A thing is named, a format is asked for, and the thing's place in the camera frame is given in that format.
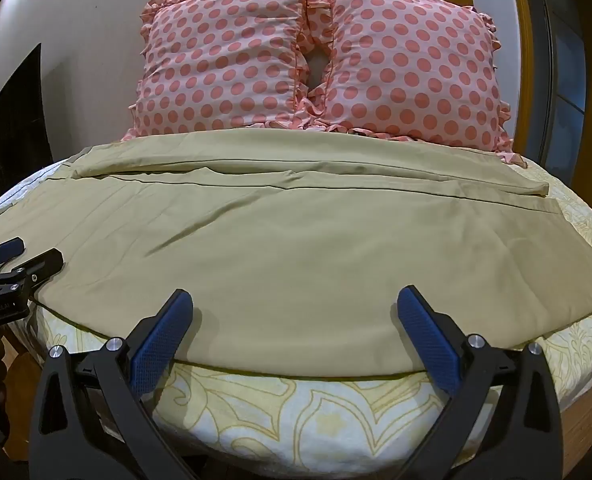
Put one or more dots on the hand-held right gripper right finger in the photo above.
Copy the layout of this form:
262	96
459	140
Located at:
428	340

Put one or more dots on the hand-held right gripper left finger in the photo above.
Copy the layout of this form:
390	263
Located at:
158	340

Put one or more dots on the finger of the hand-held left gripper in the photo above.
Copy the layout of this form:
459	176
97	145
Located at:
43	264
7	251

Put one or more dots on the khaki pants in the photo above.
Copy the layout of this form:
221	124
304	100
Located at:
286	255

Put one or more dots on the yellow floral bed sheet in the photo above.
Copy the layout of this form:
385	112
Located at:
286	420

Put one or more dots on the pink polka dot pillow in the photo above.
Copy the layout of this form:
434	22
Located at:
226	60
416	70

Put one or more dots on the glass window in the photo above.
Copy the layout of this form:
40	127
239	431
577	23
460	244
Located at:
571	75

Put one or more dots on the black wall panel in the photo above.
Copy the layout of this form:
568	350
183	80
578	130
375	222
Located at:
18	120

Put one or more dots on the wooden bed frame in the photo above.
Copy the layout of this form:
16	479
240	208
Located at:
588	435

